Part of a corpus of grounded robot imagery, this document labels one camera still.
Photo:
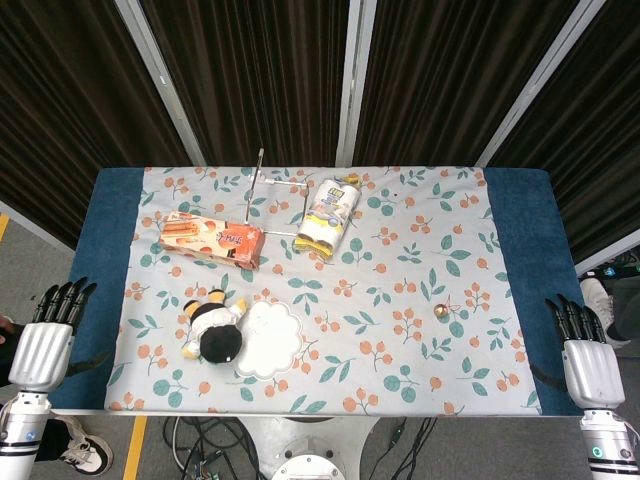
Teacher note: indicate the orange biscuit box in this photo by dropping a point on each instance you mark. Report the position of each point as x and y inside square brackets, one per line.
[215, 241]

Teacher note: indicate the white yellow bag roll pack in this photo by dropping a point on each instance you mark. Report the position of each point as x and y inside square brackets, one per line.
[327, 215]

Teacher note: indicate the dark pleated curtain panel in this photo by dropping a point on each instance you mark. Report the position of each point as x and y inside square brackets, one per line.
[450, 75]
[60, 110]
[250, 75]
[595, 140]

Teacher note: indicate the black equipment with blue stickers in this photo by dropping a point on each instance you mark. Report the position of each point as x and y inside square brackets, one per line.
[612, 267]

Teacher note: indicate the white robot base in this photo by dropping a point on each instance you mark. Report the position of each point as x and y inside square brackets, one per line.
[310, 445]

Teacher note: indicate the floral tablecloth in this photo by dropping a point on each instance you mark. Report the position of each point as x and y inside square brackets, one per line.
[375, 250]

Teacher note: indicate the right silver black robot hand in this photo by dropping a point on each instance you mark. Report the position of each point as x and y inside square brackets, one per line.
[592, 370]

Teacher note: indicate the blue table mat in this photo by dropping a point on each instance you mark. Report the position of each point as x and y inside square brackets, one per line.
[107, 240]

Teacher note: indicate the yellow floor tape strip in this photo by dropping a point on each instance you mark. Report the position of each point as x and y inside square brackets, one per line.
[135, 447]

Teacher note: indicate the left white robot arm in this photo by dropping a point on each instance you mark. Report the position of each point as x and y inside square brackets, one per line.
[20, 435]

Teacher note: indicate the white black sneaker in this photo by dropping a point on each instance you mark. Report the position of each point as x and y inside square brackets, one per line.
[90, 447]

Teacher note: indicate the grey metal partition post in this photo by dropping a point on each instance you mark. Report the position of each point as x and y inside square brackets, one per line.
[540, 85]
[352, 80]
[160, 82]

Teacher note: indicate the black yellow plush bee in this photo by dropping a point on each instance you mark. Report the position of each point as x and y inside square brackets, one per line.
[217, 330]

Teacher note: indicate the white flower-shaped plate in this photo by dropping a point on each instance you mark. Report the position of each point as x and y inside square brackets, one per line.
[272, 340]

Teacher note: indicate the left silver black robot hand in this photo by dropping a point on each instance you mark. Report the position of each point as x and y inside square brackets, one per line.
[40, 350]

